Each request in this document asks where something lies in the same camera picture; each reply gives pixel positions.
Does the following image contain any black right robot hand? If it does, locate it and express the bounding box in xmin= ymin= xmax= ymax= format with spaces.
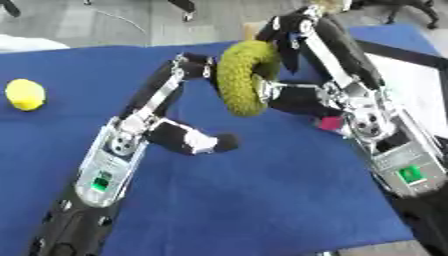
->
xmin=253 ymin=5 xmax=387 ymax=122

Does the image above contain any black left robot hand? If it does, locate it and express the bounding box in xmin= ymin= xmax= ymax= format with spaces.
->
xmin=113 ymin=52 xmax=242 ymax=157

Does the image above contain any green knitted ring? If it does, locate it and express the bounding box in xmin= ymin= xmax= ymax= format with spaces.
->
xmin=215 ymin=39 xmax=284 ymax=118

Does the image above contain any black box with white inside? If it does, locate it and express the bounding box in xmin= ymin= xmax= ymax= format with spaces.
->
xmin=353 ymin=39 xmax=448 ymax=141

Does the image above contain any pink small block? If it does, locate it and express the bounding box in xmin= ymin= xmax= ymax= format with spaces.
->
xmin=315 ymin=116 xmax=347 ymax=132

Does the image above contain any black chair base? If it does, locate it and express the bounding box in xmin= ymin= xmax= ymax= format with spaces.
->
xmin=348 ymin=0 xmax=443 ymax=30

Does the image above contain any black chair leg with caster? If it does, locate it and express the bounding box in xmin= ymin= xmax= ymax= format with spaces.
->
xmin=166 ymin=0 xmax=200 ymax=23

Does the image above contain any yellow toy lemon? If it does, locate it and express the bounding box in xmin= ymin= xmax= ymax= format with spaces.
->
xmin=3 ymin=78 xmax=48 ymax=112

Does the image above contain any white cloth bundle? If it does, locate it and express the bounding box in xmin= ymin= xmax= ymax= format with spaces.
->
xmin=0 ymin=34 xmax=72 ymax=54

